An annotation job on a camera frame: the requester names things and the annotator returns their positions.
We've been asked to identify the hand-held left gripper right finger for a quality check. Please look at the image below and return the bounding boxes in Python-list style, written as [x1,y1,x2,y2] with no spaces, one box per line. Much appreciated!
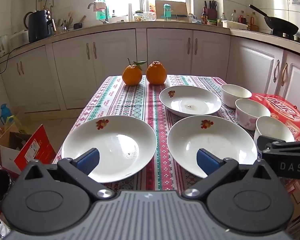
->
[181,148,277,202]

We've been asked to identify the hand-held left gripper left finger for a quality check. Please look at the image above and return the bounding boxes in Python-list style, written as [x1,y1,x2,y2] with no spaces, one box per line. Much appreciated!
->
[16,148,115,202]

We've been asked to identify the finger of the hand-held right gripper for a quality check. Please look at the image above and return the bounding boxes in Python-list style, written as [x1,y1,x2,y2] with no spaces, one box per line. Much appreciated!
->
[257,135,300,153]

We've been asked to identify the white ceramic bowl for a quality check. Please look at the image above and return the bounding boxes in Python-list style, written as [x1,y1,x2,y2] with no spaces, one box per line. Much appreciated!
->
[235,98,271,131]
[220,84,252,109]
[255,116,295,153]

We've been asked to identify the white plate with flower print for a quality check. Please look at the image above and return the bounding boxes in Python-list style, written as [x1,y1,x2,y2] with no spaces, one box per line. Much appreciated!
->
[167,115,258,179]
[61,115,157,183]

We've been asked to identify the stained white plate flower print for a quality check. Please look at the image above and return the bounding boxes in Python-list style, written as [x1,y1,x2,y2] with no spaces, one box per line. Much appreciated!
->
[159,85,222,117]

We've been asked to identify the red gift box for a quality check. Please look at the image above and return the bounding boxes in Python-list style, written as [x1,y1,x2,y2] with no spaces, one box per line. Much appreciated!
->
[249,92,300,203]

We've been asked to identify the open red cardboard box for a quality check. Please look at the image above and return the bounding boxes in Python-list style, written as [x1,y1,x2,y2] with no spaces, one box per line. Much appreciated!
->
[0,124,57,178]

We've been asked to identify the patterned red green tablecloth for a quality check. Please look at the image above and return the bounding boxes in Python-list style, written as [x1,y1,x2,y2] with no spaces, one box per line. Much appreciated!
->
[52,74,298,193]

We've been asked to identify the yellow green bag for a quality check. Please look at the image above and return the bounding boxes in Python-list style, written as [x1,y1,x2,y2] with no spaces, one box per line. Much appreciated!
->
[5,115,28,133]

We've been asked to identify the bin with black bag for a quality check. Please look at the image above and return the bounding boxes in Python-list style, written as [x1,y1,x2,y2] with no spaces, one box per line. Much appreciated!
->
[0,169,18,205]

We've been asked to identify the orange with stem and leaf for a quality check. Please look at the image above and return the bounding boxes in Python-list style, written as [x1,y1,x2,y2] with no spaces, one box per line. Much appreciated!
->
[122,58,147,86]

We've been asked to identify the bumpy orange without leaf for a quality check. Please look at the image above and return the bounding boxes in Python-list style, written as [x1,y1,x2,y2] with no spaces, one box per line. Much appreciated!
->
[146,60,167,85]

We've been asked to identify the black wok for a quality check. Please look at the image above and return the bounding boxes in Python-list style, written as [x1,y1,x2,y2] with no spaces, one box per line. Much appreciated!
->
[249,4,299,37]

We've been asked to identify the white kitchen base cabinets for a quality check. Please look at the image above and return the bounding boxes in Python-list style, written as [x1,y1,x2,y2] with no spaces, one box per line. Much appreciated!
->
[0,27,300,120]

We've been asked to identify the cooking oil bottle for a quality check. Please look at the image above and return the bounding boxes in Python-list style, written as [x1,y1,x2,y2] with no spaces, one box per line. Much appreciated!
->
[250,11,258,31]

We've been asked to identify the white plastic tray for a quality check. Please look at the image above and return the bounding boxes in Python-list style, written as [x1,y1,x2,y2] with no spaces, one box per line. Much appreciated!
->
[222,20,248,30]

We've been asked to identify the kitchen countertop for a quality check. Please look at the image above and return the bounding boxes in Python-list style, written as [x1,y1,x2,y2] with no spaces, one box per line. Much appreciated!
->
[0,20,300,63]

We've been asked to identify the utensil holder with utensils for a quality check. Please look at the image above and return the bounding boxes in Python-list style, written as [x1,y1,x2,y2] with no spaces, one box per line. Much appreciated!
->
[54,11,73,34]

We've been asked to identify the white countertop appliance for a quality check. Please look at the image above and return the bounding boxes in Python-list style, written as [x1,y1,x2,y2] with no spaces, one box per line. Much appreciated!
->
[9,30,29,49]

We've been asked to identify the white electric kettle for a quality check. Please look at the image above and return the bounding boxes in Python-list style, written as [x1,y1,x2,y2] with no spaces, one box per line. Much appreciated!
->
[0,35,10,55]

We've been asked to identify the green dish soap bottle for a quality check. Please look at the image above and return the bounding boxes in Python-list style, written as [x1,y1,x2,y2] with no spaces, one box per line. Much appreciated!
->
[96,0,107,19]

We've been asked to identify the metal kitchen faucet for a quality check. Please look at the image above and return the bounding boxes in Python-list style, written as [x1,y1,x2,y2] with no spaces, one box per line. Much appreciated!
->
[87,2,110,25]

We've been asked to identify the knife block with knives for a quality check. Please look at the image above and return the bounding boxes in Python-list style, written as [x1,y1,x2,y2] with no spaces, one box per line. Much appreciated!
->
[206,0,218,20]

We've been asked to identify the clear glass pitcher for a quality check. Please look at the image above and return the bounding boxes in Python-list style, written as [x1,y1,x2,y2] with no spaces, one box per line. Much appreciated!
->
[143,11,157,22]

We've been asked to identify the brown cardboard sheet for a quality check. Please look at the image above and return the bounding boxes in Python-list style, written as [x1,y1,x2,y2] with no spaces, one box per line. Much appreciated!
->
[155,0,189,20]

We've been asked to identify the small black pot with handle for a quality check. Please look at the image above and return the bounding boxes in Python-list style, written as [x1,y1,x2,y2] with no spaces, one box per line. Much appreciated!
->
[73,16,87,30]

